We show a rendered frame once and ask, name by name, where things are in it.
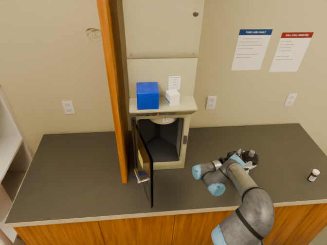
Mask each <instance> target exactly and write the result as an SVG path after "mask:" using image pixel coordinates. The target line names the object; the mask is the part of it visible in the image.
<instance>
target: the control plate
mask: <svg viewBox="0 0 327 245"><path fill-rule="evenodd" d="M168 114H169V115H175V114H176V112H175V113H159V114H158V113H149V114H137V116H146V115H149V116H152V115H155V116H158V115H168Z"/></svg>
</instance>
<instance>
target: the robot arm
mask: <svg viewBox="0 0 327 245"><path fill-rule="evenodd" d="M231 152H233V153H231ZM231 152H228V154H227V157H225V158H223V157H220V159H217V160H213V161H209V162H206V163H202V164H198V165H195V166H193V168H192V174H193V177H194V178H195V179H196V180H200V179H201V180H202V181H203V182H204V184H205V186H206V187H207V189H208V190H209V192H210V193H211V194H212V195H213V196H220V195H222V194H223V193H224V191H225V185H224V184H226V183H227V182H228V181H229V180H230V179H231V181H232V182H233V184H234V186H235V187H236V189H237V191H238V192H239V194H240V196H241V202H242V204H241V205H240V206H239V207H238V208H237V209H236V210H235V211H233V212H232V213H231V214H230V215H229V216H228V217H227V218H226V219H224V220H223V221H222V222H221V223H220V224H218V226H217V227H216V228H215V229H214V230H213V231H212V233H211V237H212V241H213V243H214V245H264V242H263V239H264V238H265V237H266V236H267V235H268V234H269V233H270V231H271V229H272V227H273V224H274V205H273V202H272V199H271V197H270V196H269V194H268V193H267V192H266V191H265V190H264V189H263V188H261V187H259V186H257V184H256V183H255V182H254V181H253V180H252V178H251V177H250V176H249V175H248V173H247V172H246V171H247V170H250V169H252V168H254V167H256V165H255V166H252V162H251V161H249V162H247V163H246V164H245V163H244V162H243V159H240V154H241V149H239V151H238V152H236V150H235V151H231ZM230 153H231V154H230Z"/></svg>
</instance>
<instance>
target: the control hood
mask: <svg viewBox="0 0 327 245"><path fill-rule="evenodd" d="M197 110H198V108H197V106H196V103H195V100H194V97H193V96H180V102H179V105H174V106H169V105H168V104H167V102H166V101H165V97H159V109H145V110H138V109H137V98H130V99H129V113H130V115H131V116H132V117H133V116H137V114H149V113H175V112H176V114H175V115H183V114H193V113H194V112H196V111H197Z"/></svg>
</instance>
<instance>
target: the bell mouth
mask: <svg viewBox="0 0 327 245"><path fill-rule="evenodd" d="M176 119H177V118H158V119H150V120H151V121H152V122H154V123H157V124H169V123H172V122H174V121H175V120H176Z"/></svg>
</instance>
